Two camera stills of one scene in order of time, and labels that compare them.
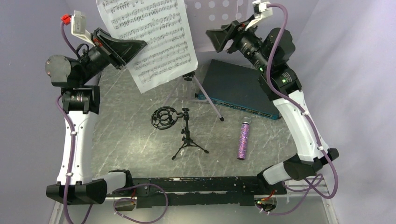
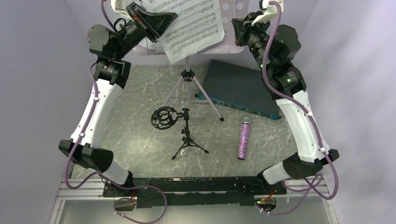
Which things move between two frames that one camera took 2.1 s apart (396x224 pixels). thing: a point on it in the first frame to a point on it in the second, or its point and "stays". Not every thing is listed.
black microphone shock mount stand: x=163 y=117 stays
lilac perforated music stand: x=204 y=15 to x=153 y=46
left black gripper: x=117 y=52 to x=152 y=24
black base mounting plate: x=172 y=192 stays
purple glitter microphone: x=243 y=138 stays
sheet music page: x=163 y=25 to x=199 y=24
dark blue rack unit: x=238 y=87 stays
